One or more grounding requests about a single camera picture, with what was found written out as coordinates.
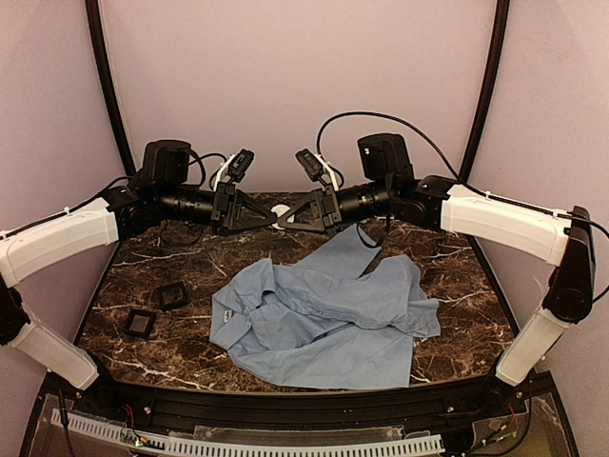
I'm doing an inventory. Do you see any near black square tray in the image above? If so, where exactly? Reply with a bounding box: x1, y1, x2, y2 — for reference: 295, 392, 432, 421
123, 308, 157, 339

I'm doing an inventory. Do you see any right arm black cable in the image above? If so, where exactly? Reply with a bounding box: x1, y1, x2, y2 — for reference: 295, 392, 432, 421
315, 111, 609, 304

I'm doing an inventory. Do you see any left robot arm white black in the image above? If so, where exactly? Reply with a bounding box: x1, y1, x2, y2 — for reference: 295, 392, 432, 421
1, 139, 277, 390

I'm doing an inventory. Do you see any far black square tray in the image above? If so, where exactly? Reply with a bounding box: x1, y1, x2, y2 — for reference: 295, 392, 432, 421
153, 281, 189, 312

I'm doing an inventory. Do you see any black front table rail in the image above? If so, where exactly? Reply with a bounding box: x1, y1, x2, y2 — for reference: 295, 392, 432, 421
83, 377, 524, 431

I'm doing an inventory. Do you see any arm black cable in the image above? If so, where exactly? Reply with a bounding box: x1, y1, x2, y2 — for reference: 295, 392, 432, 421
315, 111, 609, 304
61, 149, 229, 248

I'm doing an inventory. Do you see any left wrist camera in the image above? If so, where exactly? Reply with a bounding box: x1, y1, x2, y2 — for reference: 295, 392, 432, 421
209, 149, 255, 190

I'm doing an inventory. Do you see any left black frame post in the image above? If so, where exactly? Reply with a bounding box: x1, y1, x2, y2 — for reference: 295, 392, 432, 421
84, 0, 136, 175

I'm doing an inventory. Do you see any black frame post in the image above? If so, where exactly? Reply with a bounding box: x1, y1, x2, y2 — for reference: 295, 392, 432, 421
84, 0, 136, 175
458, 0, 510, 183

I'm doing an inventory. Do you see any right black frame post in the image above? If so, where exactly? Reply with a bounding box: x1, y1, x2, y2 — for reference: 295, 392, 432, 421
458, 0, 510, 183

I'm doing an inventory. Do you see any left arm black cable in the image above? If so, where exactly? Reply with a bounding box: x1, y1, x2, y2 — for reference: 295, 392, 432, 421
61, 149, 229, 248

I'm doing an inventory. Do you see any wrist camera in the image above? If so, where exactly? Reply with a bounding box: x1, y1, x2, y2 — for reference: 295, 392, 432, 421
209, 149, 255, 190
295, 149, 344, 190

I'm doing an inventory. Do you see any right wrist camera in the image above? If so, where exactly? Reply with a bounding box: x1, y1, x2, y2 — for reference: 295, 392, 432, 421
295, 149, 344, 190

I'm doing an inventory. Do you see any light blue shirt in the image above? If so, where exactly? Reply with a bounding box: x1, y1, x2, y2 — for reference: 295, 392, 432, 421
209, 226, 441, 390

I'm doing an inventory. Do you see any white slotted cable duct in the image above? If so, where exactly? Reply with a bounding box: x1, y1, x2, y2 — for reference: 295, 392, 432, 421
66, 412, 445, 456

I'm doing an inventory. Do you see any black square tray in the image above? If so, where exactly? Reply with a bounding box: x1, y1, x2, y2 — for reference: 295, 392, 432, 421
123, 308, 157, 339
153, 281, 189, 312

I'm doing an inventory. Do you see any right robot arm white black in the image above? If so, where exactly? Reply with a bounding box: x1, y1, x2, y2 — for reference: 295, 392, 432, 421
278, 133, 596, 387

